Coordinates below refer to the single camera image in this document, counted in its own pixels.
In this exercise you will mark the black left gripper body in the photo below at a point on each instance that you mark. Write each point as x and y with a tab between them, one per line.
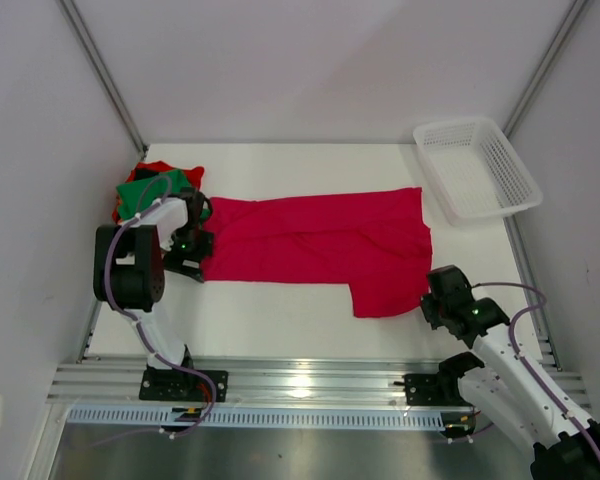
188	244

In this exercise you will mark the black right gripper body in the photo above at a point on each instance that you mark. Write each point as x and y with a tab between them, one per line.
431	308

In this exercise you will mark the crimson t shirt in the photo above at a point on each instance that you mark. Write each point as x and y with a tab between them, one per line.
375	243

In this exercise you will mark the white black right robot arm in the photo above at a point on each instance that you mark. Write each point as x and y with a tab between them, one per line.
498	377

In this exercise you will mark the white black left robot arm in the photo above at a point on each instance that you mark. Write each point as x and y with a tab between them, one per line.
130	262

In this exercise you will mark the red folded t shirt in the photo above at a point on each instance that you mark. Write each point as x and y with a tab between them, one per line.
150	167

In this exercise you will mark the white plastic basket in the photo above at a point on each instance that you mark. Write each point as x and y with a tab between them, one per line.
474	171

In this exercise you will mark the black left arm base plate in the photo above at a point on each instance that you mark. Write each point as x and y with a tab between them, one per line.
173	385

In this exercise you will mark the white slotted cable duct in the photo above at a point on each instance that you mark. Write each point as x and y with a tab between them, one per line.
390	420

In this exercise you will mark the aluminium front rail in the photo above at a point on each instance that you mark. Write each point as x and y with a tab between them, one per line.
264	383

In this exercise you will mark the left aluminium corner post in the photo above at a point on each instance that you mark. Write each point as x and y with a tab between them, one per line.
88	45

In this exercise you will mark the aluminium corner post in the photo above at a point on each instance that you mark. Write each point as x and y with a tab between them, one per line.
556	47
88	45

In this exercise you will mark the right aluminium corner post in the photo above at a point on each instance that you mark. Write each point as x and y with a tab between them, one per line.
556	47

